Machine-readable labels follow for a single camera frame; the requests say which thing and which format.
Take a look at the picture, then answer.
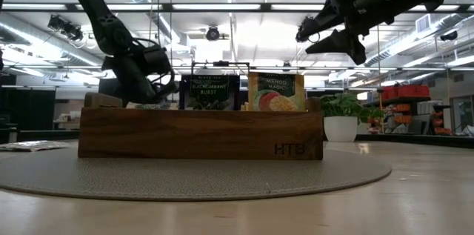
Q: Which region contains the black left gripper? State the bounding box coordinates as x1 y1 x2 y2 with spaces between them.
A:
100 41 178 105

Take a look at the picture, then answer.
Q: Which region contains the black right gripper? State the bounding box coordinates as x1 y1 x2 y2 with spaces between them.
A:
295 0 388 66

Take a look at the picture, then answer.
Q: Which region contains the peach tea packet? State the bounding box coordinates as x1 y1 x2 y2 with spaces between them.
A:
125 102 179 110

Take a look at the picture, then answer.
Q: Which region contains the blackcurrant tea packet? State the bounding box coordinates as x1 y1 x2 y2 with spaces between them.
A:
179 74 241 112

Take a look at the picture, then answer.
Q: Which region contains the orange mango tea packet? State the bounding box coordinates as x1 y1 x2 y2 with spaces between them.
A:
247 72 307 113

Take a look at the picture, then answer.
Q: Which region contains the tan foil tea packet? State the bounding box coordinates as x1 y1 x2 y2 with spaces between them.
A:
0 140 70 153

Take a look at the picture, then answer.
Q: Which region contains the wooden tea organizer box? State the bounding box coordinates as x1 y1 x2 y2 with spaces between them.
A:
77 92 324 161

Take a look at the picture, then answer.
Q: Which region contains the black ceiling-mounted device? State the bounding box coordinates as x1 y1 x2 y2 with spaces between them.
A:
47 14 85 42

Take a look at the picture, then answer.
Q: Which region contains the red storage bin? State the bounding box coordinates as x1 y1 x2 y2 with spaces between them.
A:
398 85 430 98
381 86 399 99

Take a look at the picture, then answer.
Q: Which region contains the green plant in white pot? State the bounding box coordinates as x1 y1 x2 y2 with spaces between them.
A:
320 92 386 142

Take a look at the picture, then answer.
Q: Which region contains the black cabinet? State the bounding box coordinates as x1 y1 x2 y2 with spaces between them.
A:
0 86 57 143

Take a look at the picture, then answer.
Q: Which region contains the storage shelf rack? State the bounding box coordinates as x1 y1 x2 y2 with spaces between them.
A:
377 96 453 136

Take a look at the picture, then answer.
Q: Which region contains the round grey table mat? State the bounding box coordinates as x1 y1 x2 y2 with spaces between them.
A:
0 147 393 202

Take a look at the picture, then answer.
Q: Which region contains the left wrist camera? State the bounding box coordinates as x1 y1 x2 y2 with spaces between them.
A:
142 44 173 76

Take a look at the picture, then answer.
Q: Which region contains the black overhead camera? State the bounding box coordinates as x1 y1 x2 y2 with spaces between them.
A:
205 25 221 42

